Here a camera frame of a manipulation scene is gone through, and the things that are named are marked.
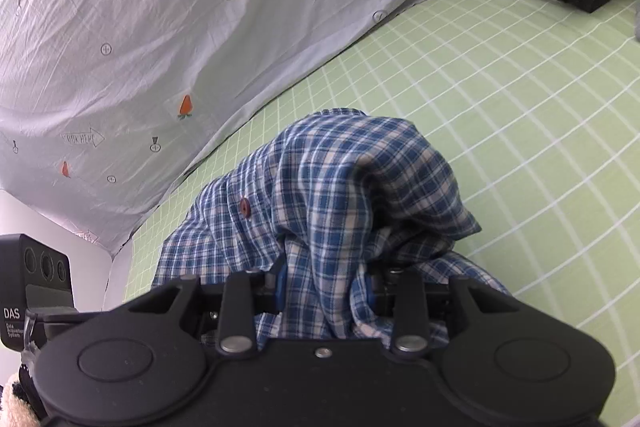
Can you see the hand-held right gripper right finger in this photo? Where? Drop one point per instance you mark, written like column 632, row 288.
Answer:
column 382, row 302

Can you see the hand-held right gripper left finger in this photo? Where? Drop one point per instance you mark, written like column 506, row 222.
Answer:
column 279, row 292

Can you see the blue plaid shirt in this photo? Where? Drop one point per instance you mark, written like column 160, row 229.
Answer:
column 325, row 187

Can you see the green grid mat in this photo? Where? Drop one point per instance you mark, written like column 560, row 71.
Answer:
column 525, row 132

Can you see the grey carrot print sheet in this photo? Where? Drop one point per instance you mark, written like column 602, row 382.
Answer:
column 200, row 32

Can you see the grey crumpled garment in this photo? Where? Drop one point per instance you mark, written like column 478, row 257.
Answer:
column 637, row 19

